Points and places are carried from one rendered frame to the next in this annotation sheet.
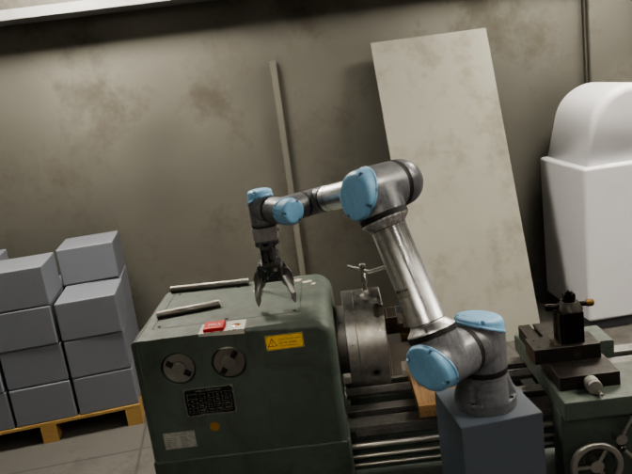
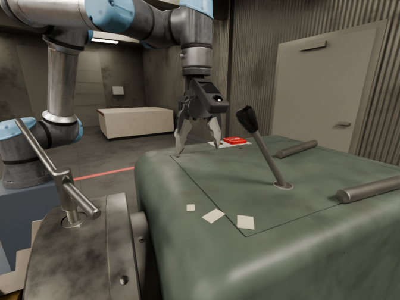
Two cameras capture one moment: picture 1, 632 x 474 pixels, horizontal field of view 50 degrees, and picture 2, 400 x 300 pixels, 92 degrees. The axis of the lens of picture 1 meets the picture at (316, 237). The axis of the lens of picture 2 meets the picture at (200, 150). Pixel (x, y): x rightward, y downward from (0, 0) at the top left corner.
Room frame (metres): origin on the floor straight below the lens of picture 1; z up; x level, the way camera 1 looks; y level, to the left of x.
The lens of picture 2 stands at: (2.43, -0.07, 1.43)
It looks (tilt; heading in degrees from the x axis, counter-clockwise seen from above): 17 degrees down; 154
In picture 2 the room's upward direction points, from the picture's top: straight up
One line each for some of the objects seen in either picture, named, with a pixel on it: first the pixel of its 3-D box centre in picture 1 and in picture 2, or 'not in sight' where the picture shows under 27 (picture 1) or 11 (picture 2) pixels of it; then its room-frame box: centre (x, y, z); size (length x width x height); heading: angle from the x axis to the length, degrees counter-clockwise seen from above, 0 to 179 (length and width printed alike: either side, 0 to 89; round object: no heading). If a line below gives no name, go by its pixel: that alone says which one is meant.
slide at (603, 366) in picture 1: (564, 352); not in sight; (2.06, -0.75, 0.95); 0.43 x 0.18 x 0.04; 178
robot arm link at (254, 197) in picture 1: (261, 208); (194, 24); (1.96, 0.14, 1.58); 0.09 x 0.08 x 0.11; 38
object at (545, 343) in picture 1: (561, 347); not in sight; (1.99, -0.72, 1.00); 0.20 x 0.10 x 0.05; 88
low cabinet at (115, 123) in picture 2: not in sight; (134, 121); (-4.79, 0.87, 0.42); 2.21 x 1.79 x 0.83; 96
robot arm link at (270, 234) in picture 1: (266, 233); (195, 61); (1.96, 0.14, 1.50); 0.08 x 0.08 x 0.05
